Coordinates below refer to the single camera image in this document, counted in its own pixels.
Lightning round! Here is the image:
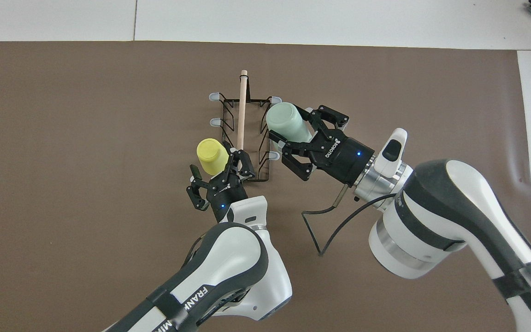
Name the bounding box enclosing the black wire cup rack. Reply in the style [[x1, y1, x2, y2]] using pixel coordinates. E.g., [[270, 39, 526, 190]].
[[208, 70, 283, 183]]

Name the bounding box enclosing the light green plastic cup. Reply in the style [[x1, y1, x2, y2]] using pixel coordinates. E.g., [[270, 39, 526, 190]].
[[265, 102, 314, 143]]

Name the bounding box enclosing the yellow plastic cup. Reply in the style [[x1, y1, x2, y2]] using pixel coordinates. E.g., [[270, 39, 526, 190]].
[[196, 138, 230, 176]]

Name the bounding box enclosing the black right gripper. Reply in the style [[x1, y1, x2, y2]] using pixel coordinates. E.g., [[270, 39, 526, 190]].
[[269, 105, 377, 187]]

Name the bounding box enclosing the brown table mat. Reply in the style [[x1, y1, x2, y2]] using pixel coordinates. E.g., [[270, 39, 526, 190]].
[[0, 41, 531, 332]]

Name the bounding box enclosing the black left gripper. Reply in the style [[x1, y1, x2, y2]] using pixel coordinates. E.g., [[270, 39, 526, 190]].
[[186, 148, 256, 224]]

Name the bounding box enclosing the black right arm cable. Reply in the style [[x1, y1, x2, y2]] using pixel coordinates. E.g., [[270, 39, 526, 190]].
[[301, 187, 397, 256]]

